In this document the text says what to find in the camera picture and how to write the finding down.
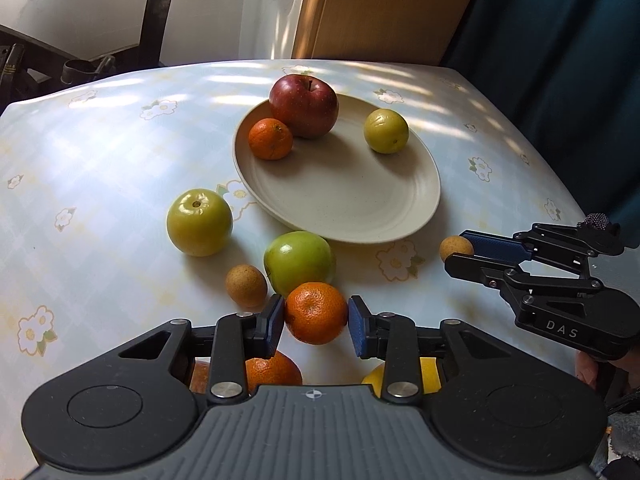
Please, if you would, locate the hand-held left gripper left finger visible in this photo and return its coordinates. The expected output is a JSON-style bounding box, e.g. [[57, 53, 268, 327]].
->
[[117, 294, 286, 405]]

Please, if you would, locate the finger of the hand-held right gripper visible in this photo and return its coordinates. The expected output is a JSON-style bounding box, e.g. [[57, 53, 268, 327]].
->
[[459, 222, 626, 266], [444, 252, 606, 307]]

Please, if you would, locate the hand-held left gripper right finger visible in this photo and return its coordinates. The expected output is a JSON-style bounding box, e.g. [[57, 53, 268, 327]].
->
[[347, 295, 501, 405]]

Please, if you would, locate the brown longan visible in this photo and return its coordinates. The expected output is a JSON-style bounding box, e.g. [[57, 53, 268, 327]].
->
[[225, 264, 269, 309], [439, 235, 476, 264]]

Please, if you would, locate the tangerine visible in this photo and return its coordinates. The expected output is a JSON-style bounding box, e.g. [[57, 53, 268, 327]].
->
[[284, 282, 349, 346], [245, 350, 303, 393], [248, 118, 294, 161]]

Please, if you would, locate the bright green apple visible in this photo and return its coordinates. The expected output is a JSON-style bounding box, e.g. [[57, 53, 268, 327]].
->
[[263, 231, 336, 298]]

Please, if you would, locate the yellow lemon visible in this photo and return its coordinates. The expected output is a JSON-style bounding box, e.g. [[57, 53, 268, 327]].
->
[[361, 357, 442, 395]]

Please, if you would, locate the large yellow-green apple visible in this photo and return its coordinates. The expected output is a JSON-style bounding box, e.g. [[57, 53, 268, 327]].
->
[[166, 188, 234, 257]]

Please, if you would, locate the beige round plate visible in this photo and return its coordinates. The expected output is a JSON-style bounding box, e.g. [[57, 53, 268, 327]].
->
[[232, 91, 442, 245]]

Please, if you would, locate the yellowish green round fruit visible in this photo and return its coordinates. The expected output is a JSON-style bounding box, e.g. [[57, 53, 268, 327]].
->
[[363, 108, 410, 154]]

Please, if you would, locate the dark red apple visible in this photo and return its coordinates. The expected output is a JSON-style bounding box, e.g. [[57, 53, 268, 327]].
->
[[269, 74, 339, 140]]

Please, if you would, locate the person's right hand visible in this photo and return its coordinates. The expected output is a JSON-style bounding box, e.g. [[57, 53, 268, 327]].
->
[[574, 350, 602, 392]]

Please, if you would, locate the red and yellow apple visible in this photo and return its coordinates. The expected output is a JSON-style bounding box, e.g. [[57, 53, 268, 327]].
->
[[189, 359, 211, 393]]

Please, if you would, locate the black dotted glove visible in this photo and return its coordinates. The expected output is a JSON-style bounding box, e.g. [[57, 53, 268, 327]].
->
[[577, 212, 621, 233]]

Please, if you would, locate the grey fuzzy clothing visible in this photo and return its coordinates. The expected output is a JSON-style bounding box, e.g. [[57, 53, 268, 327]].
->
[[605, 410, 640, 480]]

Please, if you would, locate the dark blue curtain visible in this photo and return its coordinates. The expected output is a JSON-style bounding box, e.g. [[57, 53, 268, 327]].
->
[[440, 0, 640, 251]]

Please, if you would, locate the floral tablecloth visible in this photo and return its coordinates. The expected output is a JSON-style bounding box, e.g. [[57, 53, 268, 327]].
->
[[0, 59, 616, 480]]

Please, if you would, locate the wooden board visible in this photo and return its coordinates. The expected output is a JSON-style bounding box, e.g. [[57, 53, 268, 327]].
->
[[290, 0, 488, 66]]

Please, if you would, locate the black exercise bike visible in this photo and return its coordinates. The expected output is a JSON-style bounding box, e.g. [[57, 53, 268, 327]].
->
[[0, 0, 198, 101]]

